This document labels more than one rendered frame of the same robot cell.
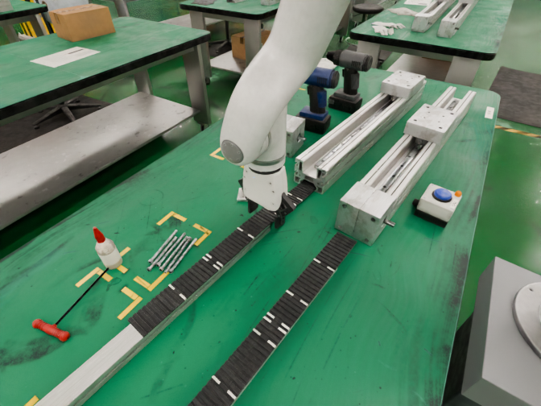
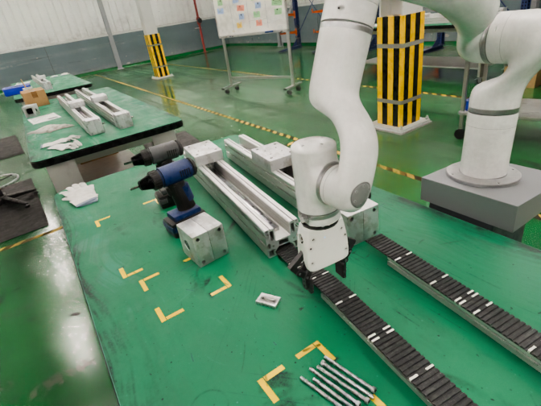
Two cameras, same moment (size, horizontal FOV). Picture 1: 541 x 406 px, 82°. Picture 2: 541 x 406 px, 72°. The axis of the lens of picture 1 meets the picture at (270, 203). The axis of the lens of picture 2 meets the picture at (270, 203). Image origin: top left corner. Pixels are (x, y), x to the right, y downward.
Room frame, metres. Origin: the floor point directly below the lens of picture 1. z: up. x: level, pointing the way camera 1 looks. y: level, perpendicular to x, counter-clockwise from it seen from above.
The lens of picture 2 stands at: (0.32, 0.62, 1.36)
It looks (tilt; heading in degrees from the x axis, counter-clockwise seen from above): 28 degrees down; 299
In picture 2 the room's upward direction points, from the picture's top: 9 degrees counter-clockwise
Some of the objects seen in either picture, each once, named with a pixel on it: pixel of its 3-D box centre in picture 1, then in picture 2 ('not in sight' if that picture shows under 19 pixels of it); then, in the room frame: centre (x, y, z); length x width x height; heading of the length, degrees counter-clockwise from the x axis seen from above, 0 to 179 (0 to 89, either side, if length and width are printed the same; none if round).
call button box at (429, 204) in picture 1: (434, 203); not in sight; (0.60, -0.43, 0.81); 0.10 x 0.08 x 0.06; 51
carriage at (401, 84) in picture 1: (402, 87); (204, 155); (1.21, -0.51, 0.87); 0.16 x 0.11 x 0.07; 141
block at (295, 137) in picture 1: (289, 135); (206, 237); (0.91, -0.06, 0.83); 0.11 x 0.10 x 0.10; 62
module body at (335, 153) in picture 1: (370, 122); (229, 188); (1.01, -0.36, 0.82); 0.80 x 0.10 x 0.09; 141
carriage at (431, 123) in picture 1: (430, 126); (274, 159); (0.89, -0.51, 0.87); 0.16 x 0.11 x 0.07; 141
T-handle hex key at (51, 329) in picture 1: (80, 298); not in sight; (0.34, 0.39, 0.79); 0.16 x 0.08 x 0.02; 159
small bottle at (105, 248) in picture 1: (105, 246); not in sight; (0.43, 0.36, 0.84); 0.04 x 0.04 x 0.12
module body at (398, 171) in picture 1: (424, 140); (276, 171); (0.89, -0.51, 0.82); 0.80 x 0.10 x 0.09; 141
